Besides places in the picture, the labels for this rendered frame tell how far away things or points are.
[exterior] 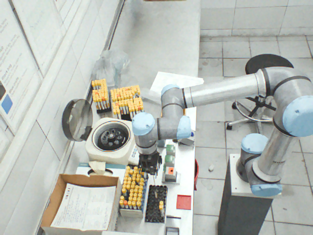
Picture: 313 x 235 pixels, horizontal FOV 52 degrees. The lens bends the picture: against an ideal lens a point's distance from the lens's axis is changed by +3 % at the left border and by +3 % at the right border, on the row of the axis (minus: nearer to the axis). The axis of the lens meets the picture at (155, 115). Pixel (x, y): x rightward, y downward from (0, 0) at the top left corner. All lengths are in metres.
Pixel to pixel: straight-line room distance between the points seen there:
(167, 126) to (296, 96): 0.39
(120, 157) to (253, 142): 0.62
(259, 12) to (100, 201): 2.85
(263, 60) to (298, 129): 1.57
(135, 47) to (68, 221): 1.32
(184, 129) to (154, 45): 1.37
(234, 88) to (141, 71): 1.12
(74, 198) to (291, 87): 1.04
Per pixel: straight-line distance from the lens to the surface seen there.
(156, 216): 1.47
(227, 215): 1.81
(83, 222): 1.48
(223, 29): 3.84
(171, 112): 1.04
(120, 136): 1.61
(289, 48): 3.81
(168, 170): 1.51
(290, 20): 3.90
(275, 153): 1.18
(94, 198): 1.52
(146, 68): 2.13
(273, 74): 1.10
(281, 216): 2.54
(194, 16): 2.59
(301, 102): 1.00
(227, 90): 1.08
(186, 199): 1.52
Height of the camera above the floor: 2.25
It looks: 49 degrees down
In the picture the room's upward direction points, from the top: 7 degrees counter-clockwise
